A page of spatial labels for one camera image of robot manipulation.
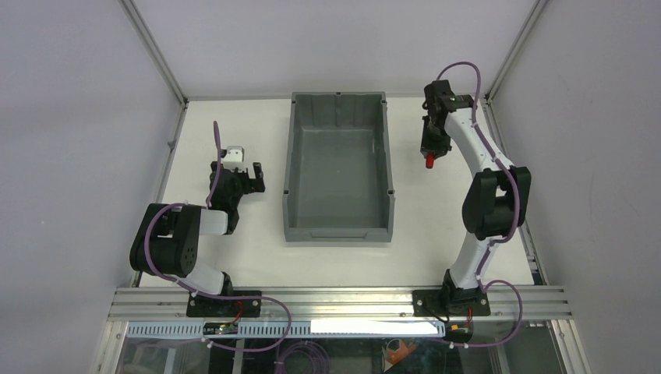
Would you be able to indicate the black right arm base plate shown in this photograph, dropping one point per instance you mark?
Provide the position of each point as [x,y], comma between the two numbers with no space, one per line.
[442,302]

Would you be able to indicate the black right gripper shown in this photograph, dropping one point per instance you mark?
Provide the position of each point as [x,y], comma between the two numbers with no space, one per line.
[431,139]

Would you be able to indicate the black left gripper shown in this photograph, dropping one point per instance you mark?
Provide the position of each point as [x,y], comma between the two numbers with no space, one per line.
[236,174]

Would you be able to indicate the orange object under table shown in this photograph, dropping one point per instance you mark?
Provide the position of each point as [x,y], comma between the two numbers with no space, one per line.
[395,351]

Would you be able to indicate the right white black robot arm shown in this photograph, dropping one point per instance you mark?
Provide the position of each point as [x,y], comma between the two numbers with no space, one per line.
[494,207]

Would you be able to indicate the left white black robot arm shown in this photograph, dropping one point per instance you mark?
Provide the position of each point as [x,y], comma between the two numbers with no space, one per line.
[167,240]

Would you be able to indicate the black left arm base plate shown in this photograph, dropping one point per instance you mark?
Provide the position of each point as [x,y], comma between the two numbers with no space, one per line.
[203,307]

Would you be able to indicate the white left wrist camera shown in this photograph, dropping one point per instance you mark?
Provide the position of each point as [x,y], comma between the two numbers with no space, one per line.
[233,159]

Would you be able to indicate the white slotted cable duct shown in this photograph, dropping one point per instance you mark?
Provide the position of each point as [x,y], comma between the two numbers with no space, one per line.
[315,328]

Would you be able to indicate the aluminium front rail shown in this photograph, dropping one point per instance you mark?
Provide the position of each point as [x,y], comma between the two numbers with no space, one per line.
[304,304]

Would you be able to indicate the grey plastic bin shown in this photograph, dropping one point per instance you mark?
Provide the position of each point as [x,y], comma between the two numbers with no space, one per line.
[338,183]

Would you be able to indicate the red handled screwdriver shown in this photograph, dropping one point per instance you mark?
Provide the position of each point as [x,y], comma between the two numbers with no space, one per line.
[429,160]

